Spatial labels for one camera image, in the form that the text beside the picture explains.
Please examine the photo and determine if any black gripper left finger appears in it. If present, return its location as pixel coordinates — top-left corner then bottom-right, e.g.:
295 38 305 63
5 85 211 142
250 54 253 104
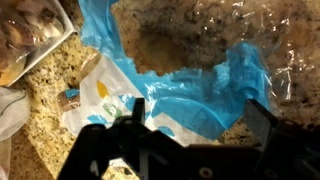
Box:
57 98 158 180

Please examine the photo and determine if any clear blue plastic potato bag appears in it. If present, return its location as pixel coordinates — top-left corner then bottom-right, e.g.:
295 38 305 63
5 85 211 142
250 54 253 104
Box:
56 0 320 168

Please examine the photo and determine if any clear container with food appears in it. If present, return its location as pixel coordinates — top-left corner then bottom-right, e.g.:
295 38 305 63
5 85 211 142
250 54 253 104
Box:
0 0 76 88

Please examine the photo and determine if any white thin plastic bag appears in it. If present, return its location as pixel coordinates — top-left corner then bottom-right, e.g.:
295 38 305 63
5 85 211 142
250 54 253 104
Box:
0 87 32 180

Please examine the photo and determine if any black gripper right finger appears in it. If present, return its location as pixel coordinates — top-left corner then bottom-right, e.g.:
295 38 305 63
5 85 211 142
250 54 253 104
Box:
241 98 320 180

